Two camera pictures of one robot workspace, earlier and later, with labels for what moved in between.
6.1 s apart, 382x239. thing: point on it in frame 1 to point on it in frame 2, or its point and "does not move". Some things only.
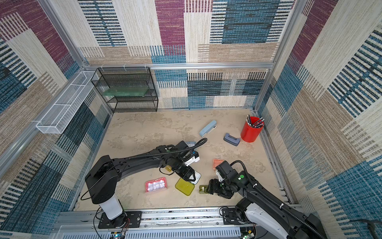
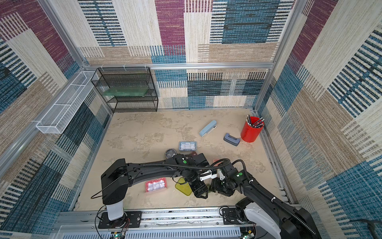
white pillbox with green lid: [186, 186] does not move
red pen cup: [251, 128] does not move
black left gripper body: [184, 172] to [197, 187]
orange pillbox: [216, 162] does not move
